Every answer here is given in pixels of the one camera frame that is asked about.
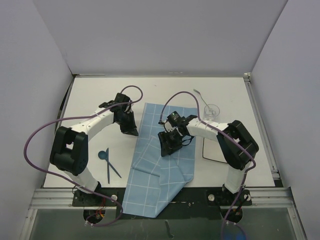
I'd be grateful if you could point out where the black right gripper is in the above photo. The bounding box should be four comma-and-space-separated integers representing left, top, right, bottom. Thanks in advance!
159, 128, 186, 157

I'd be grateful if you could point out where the blue checked cloth napkin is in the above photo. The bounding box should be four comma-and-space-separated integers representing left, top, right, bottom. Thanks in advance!
122, 103, 197, 218

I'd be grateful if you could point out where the square white plate black rim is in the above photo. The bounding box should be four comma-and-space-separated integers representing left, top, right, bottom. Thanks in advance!
202, 138, 227, 165

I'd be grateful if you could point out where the clear wine glass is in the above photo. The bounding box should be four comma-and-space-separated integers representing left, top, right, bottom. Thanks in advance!
203, 104, 220, 122

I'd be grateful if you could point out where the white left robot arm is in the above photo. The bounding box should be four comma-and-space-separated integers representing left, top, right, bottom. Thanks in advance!
49, 93, 139, 206

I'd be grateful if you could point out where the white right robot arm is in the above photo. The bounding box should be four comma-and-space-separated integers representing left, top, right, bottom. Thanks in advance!
157, 111, 259, 205

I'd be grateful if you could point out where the dark blue plastic knife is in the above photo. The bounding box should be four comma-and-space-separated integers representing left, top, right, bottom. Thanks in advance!
105, 148, 110, 184

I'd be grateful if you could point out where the dark blue plastic spoon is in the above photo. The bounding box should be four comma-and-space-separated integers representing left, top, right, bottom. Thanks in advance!
98, 150, 122, 178

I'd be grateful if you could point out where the silver metal fork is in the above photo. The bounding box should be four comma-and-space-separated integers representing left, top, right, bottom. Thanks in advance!
193, 89, 208, 106

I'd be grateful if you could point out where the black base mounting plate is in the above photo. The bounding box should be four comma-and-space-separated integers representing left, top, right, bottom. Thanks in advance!
72, 187, 252, 223

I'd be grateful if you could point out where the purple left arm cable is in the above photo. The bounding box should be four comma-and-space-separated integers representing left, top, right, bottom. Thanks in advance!
23, 85, 145, 227

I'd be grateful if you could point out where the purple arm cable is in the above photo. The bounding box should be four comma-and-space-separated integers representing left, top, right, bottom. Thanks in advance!
23, 85, 145, 227
158, 91, 257, 226

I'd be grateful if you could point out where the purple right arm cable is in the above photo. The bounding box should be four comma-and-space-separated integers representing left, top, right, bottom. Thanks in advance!
158, 91, 257, 226

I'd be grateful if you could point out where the aluminium frame rail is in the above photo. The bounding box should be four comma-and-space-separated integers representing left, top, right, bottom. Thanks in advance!
243, 72, 307, 240

